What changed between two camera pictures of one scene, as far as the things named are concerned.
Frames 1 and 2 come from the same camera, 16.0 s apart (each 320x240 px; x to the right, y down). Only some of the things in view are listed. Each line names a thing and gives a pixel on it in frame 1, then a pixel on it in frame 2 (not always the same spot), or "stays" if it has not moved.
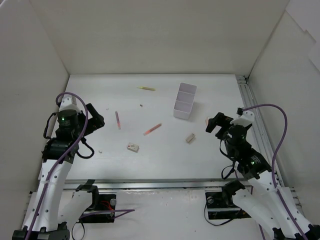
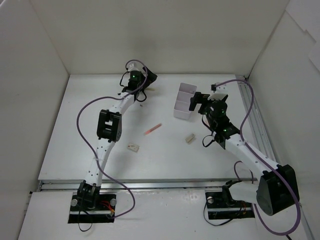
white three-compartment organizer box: [185, 97] stays
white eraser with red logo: [133, 147] stays
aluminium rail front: [154, 185] stays
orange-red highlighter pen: [152, 129] stays
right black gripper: [221, 122] to [199, 100]
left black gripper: [92, 117] to [149, 78]
